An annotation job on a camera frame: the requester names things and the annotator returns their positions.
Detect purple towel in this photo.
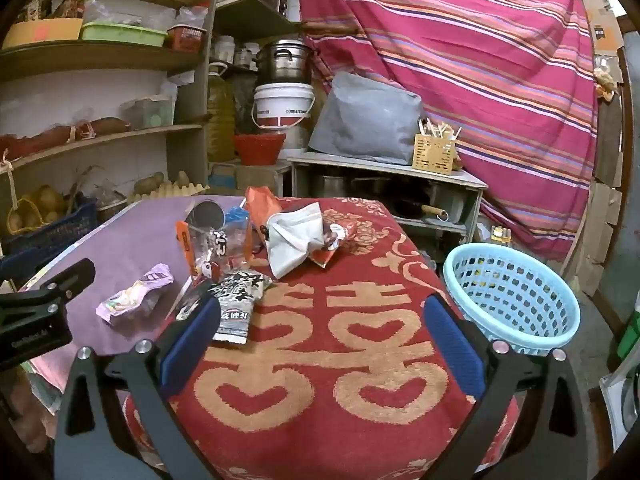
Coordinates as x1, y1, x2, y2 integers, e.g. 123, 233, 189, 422
17, 196, 251, 393

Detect black and white snack wrapper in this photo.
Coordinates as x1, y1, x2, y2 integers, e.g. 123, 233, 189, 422
176, 269, 273, 346

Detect red patterned towel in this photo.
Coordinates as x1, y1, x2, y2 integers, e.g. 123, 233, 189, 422
122, 195, 521, 480

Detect white plastic bucket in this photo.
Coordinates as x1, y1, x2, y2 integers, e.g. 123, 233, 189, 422
250, 82, 316, 133

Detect dark blue plastic crate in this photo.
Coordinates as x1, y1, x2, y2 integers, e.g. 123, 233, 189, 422
0, 199, 98, 261

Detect purple snack wrapper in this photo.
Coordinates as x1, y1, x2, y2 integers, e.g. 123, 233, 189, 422
96, 263, 175, 318

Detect clear plastic container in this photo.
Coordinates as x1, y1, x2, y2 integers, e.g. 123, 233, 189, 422
122, 95, 176, 128

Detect small red basket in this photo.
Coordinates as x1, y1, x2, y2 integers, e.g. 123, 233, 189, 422
167, 25, 208, 53

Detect red striped sheet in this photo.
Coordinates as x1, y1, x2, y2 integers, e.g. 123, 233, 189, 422
295, 0, 601, 261

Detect black round tin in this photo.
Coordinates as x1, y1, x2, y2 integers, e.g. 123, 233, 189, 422
186, 200, 226, 228

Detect grey low cabinet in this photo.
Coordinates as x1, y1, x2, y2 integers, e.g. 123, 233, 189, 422
287, 152, 489, 251

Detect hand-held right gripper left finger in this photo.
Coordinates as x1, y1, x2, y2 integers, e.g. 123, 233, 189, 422
54, 285, 222, 480

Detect large steel pot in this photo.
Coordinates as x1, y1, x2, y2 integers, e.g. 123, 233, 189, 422
255, 39, 315, 85

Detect grey fabric bag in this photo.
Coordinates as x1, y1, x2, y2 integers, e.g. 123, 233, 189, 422
308, 71, 426, 166

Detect yellow oil jug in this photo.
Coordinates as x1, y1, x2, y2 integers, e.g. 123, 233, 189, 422
206, 62, 236, 163

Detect yellow utensil holder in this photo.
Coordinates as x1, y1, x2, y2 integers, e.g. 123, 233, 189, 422
412, 132, 457, 176

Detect sweet potatoes in red net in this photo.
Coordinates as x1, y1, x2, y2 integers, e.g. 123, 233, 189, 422
0, 117, 133, 161

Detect egg tray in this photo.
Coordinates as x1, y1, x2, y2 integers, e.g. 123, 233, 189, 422
127, 180, 211, 204

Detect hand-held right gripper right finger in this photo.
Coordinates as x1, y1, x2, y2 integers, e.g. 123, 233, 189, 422
422, 294, 591, 480

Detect green plastic tray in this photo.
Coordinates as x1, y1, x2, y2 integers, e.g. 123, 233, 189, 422
80, 21, 168, 47

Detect wooden shelf unit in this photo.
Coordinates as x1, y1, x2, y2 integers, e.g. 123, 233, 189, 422
0, 0, 311, 241

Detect bundle of chopsticks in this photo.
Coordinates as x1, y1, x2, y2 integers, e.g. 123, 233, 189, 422
419, 117, 463, 141

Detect white paper bag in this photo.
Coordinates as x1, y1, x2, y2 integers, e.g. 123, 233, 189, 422
264, 202, 326, 281

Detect brown cardboard box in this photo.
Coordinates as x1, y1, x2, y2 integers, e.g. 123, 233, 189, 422
207, 160, 293, 196
580, 0, 626, 53

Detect large potato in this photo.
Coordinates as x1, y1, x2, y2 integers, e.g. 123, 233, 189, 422
134, 172, 165, 196

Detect clear wrapper with orange edge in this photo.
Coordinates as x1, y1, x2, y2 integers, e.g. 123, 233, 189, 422
175, 220, 251, 281

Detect yellow box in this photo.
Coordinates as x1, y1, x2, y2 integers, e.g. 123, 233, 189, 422
2, 17, 83, 50

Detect yellow net bag of potatoes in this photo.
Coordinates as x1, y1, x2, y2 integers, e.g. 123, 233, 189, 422
6, 185, 68, 236

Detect red plastic basket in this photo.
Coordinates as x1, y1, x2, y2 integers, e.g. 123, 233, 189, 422
233, 132, 287, 166

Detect blue wrapper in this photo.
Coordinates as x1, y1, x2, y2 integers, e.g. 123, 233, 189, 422
225, 206, 251, 231

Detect frying pan with wooden handle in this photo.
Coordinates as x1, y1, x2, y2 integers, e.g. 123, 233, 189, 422
395, 197, 446, 221

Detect red and white wrapper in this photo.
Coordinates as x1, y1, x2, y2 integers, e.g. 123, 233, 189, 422
307, 222, 358, 268

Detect light blue plastic basket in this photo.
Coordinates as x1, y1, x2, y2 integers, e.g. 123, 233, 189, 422
443, 243, 582, 357

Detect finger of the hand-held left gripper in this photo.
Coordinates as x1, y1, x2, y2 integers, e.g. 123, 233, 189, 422
0, 247, 43, 286
0, 258, 96, 312

